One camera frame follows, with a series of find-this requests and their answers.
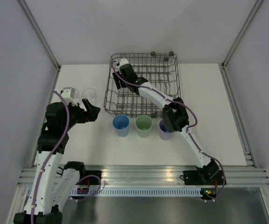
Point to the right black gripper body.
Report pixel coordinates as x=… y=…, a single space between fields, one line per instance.
x=124 y=80

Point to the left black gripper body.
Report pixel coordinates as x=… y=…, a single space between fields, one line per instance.
x=76 y=115

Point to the clear glass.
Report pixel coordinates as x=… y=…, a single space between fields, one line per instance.
x=76 y=94
x=91 y=95

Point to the blue plastic cup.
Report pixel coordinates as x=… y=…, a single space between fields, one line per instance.
x=121 y=125

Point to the green plastic cup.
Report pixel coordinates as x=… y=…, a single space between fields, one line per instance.
x=143 y=124

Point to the purple plastic cup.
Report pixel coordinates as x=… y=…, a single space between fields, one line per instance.
x=164 y=133

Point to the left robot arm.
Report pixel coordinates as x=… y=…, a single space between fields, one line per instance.
x=47 y=198

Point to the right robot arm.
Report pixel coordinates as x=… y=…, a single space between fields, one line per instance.
x=177 y=117

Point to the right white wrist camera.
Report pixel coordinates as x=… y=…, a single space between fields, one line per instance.
x=122 y=61

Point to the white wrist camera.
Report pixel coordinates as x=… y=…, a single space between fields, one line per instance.
x=122 y=61
x=67 y=96

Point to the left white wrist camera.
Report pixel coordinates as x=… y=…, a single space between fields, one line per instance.
x=67 y=96

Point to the grey wire dish rack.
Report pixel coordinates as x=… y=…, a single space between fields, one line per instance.
x=160 y=69

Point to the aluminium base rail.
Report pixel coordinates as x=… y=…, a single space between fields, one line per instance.
x=168 y=176

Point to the white slotted cable duct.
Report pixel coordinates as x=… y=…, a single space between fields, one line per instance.
x=149 y=192

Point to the left aluminium frame post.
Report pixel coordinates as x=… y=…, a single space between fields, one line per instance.
x=25 y=8

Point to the aluminium frame post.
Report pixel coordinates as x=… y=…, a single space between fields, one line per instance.
x=25 y=8
x=252 y=14

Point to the right aluminium frame post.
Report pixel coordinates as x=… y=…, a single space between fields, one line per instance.
x=252 y=14

